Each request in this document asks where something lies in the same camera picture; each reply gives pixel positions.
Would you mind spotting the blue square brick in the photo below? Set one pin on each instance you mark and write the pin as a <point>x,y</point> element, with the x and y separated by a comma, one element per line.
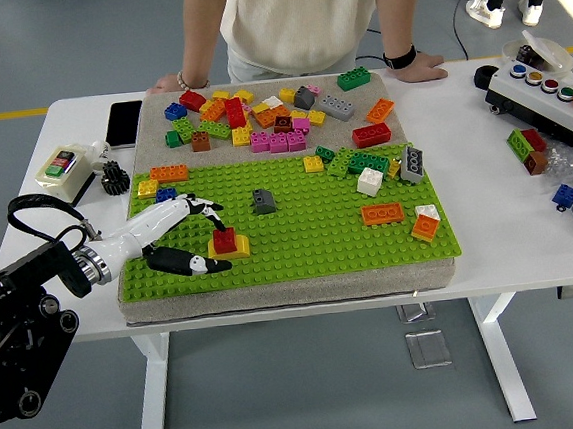
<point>175,111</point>
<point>164,194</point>

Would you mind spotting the dark green square brick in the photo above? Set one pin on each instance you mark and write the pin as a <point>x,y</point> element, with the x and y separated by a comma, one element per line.
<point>325,154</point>
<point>173,139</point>

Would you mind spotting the lime green long brick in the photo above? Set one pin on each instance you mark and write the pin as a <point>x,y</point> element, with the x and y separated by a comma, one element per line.
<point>215,129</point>
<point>340,162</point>

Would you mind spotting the beige red-green switch box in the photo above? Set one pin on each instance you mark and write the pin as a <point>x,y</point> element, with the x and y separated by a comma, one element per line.
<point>65,176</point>

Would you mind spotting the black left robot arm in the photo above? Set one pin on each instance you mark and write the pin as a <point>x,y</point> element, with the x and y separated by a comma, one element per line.
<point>16,338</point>

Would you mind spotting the yellow square brick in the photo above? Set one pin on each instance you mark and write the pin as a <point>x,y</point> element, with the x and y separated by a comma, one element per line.
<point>313,164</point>
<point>244,96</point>
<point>316,117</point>
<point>259,108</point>
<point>241,136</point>
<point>299,114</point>
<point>221,95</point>
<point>394,170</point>
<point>287,95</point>
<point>147,188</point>

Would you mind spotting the brown square brick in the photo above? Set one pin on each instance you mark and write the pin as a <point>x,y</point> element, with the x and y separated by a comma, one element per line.
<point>283,124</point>
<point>537,163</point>
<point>201,141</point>

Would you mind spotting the dark green long brick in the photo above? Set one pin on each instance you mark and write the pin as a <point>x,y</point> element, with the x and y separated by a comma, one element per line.
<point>369,162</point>
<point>355,79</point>

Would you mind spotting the black wristwatch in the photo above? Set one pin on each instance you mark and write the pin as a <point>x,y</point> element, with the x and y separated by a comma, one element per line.
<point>401,58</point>

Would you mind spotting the person's left forearm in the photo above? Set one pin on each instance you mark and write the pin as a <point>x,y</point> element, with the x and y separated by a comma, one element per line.
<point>397,14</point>

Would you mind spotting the clear floor plate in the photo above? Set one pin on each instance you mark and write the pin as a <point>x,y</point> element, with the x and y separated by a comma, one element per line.
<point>415,312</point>
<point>429,348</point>

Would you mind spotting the grey sloped brick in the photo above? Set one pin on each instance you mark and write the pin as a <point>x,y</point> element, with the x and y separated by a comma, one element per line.
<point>264,204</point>
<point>304,98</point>

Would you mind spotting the orange long brick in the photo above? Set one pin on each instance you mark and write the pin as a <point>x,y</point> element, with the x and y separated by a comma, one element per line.
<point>380,111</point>
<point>265,118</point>
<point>168,173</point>
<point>213,111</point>
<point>382,214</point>

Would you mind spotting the green studded baseplate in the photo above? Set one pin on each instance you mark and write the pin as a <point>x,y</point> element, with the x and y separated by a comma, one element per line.
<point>320,256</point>

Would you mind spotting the clear plastic wrap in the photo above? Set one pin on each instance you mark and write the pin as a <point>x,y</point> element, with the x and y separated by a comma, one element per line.
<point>570,164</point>

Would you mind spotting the white table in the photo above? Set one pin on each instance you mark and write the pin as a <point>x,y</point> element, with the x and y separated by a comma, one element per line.
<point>496,256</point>

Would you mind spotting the red square brick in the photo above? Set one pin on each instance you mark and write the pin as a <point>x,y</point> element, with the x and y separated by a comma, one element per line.
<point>224,241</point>
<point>192,100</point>

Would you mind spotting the black smartphone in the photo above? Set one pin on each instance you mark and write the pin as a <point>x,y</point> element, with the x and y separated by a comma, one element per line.
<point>124,124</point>

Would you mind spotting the white control box coloured buttons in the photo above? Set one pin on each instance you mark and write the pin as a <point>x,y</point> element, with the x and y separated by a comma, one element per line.
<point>537,102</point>

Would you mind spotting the white round lidded container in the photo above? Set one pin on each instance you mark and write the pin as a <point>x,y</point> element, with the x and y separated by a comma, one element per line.
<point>556,55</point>

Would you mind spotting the small white plastic piece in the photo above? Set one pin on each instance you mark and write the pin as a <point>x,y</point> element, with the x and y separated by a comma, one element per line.
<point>100,153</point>

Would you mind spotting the person's right forearm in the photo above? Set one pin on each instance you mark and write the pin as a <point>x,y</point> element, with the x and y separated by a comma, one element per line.
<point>200,31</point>

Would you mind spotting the orange brick on yellow plate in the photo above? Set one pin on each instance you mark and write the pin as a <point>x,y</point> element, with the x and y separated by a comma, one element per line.
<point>424,229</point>

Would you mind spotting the black round roll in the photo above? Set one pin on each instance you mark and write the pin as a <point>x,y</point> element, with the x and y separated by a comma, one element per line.
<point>480,82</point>

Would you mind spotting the grey long brick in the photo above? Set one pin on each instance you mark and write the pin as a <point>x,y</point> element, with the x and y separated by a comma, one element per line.
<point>412,165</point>
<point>337,108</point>

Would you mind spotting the black gear wheel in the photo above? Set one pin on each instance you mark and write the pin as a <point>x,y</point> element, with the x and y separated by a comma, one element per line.
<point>114,178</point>

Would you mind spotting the person's left hand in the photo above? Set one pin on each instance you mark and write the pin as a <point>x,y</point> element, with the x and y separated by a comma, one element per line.
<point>422,69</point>

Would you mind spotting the grey cushion mat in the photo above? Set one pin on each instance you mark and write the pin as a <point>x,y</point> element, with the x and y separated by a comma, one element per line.
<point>284,297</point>

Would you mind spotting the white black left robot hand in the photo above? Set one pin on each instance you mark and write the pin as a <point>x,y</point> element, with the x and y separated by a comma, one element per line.
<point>147,224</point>

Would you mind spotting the red long brick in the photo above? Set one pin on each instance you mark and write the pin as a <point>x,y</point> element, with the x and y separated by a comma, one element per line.
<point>535,139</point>
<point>235,112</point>
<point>372,136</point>

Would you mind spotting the person's right hand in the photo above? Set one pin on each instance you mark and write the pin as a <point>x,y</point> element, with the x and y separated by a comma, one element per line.
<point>165,84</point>

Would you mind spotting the pink square brick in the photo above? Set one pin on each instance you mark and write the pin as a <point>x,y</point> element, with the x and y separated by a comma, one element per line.
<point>314,90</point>
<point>278,143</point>
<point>302,124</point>
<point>260,142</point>
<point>296,141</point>

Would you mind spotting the white square brick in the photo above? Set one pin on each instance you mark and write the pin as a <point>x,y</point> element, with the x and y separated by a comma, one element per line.
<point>271,102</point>
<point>370,183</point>
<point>427,211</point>

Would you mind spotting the yellow curved brick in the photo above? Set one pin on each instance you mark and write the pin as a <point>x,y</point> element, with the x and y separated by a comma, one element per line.
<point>243,246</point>

